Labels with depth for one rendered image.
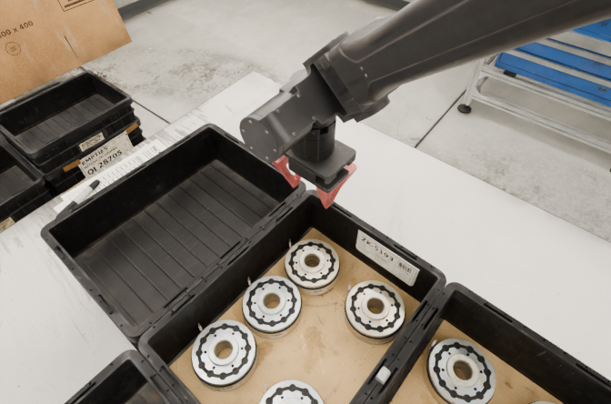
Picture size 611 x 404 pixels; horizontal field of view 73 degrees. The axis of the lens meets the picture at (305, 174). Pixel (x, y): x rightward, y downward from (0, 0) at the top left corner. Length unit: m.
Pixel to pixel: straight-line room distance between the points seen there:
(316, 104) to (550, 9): 0.29
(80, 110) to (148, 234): 1.07
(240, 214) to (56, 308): 0.44
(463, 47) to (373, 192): 0.88
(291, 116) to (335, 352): 0.45
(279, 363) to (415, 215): 0.53
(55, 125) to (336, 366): 1.47
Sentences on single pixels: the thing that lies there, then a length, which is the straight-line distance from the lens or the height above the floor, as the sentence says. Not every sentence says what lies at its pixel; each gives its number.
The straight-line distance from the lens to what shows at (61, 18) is 3.18.
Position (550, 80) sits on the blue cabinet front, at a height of 0.35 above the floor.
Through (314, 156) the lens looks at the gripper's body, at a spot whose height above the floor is 1.17.
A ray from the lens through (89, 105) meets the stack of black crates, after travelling 1.92.
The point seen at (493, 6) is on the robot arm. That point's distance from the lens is 0.22.
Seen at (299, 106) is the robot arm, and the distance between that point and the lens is 0.43.
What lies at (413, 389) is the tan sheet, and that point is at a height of 0.83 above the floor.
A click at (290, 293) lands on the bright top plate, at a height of 0.86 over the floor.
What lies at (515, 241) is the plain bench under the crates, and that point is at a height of 0.70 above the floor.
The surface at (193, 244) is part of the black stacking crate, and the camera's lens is 0.87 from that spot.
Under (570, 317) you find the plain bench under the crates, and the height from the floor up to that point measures 0.70.
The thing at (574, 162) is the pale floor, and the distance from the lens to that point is 2.56.
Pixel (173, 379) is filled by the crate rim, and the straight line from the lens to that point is 0.67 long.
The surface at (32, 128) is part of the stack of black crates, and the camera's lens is 1.91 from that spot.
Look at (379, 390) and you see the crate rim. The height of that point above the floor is 0.93.
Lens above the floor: 1.53
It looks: 47 degrees down
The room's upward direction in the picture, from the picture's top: straight up
